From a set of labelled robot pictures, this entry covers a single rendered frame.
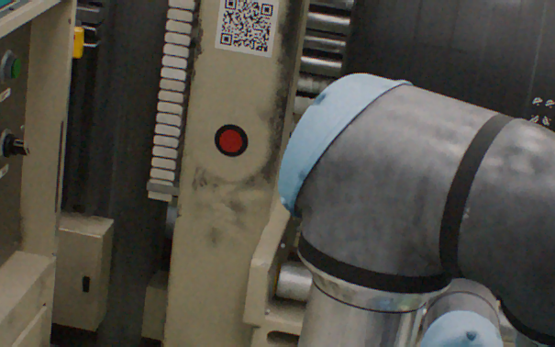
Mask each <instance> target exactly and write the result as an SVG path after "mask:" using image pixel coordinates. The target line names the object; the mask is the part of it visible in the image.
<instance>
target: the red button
mask: <svg viewBox="0 0 555 347"><path fill-rule="evenodd" d="M220 144H221V146H222V148H223V149H224V150H226V151H230V152H233V151H237V150H238V149H239V148H240V146H241V144H242V138H241V136H240V134H239V133H238V132H237V131H235V130H233V129H230V130H226V131H225V132H224V133H223V134H222V135H221V137H220Z"/></svg>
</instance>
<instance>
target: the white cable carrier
mask: <svg viewBox="0 0 555 347"><path fill-rule="evenodd" d="M199 3H201V0H169V6H171V8H170V9H169V10H168V14H167V17H168V18H170V19H169V21H168V22H167V24H166V30H169V32H168V33H167V34H166V35H165V42H168V43H167V44H166V45H165V46H164V50H163V52H164V53H165V54H166V55H165V56H164V57H163V59H162V64H163V65H165V66H164V67H163V68H162V69H161V76H163V78H162V79H161V84H160V87H161V88H162V89H161V90H160V92H159V99H160V100H161V101H160V103H159V104H158V110H159V111H160V113H159V114H158V115H157V122H159V123H158V124H157V125H156V129H155V132H156V133H157V134H156V136H155V138H154V143H155V144H156V145H155V146H154V149H153V154H155V156H154V157H153V159H152V166H154V167H153V168H152V169H151V174H150V176H152V178H151V179H150V182H151V183H156V184H161V185H169V186H174V187H179V183H180V175H181V172H180V170H181V168H182V157H183V150H182V148H183V144H184V139H183V138H184V135H185V127H186V119H187V118H186V116H187V111H188V107H187V106H188V104H189V95H188V94H190V86H191V85H189V83H191V79H192V74H191V73H190V72H191V71H192V70H193V63H192V61H193V60H194V52H193V50H194V49H195V42H196V40H194V38H197V31H198V22H199V17H198V16H197V15H198V14H200V5H198V4H199ZM149 197H151V198H156V199H160V200H165V201H172V195H169V194H164V193H159V192H154V191H149Z"/></svg>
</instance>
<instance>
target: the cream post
mask: <svg viewBox="0 0 555 347"><path fill-rule="evenodd" d="M276 1H279V7H278V14H277V20H276V27H275V33H274V41H273V47H272V57H271V58H269V57H263V56H258V55H252V54H247V53H242V52H236V51H232V50H221V49H217V48H215V45H216V30H217V22H218V14H219V7H220V0H201V6H200V15H199V22H198V31H197V41H196V42H195V52H194V64H193V71H192V79H191V86H190V94H189V104H188V111H187V119H186V127H185V135H184V144H183V159H182V168H181V175H180V183H179V195H178V205H177V212H176V219H175V225H174V233H173V240H172V255H171V263H170V272H169V279H168V288H167V296H166V304H165V312H164V320H163V328H162V336H161V347H250V338H251V332H252V326H248V325H244V324H242V323H241V317H242V310H243V304H244V297H245V291H246V284H247V278H248V270H249V264H250V258H251V256H252V254H253V252H254V250H255V248H256V246H257V243H258V241H259V239H260V238H261V235H262V233H263V232H264V230H265V228H266V226H267V225H269V223H270V221H271V217H272V214H273V211H274V209H275V207H276V205H277V203H278V200H279V198H280V194H279V190H278V182H279V173H280V169H281V165H282V161H283V155H284V152H285V150H286V147H287V144H288V142H289V137H290V130H291V124H292V118H293V112H294V100H295V93H296V87H297V81H298V74H299V69H300V62H301V56H302V50H303V44H304V37H305V25H306V19H307V13H308V7H309V0H276ZM230 129H233V130H235V131H237V132H238V133H239V134H240V136H241V138H242V144H241V146H240V148H239V149H238V150H237V151H233V152H230V151H226V150H224V149H223V148H222V146H221V144H220V137H221V135H222V134H223V133H224V132H225V131H226V130H230Z"/></svg>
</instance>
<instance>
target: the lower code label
mask: <svg viewBox="0 0 555 347"><path fill-rule="evenodd" d="M278 7H279V1H276V0H220V7H219V14H218V22H217V30H216V45H215V48H217V49H221V50H232V51H236V52H242V53H247V54H252V55H258V56H263V57H269V58H271V57H272V47H273V41H274V33H275V27H276V20H277V14H278Z"/></svg>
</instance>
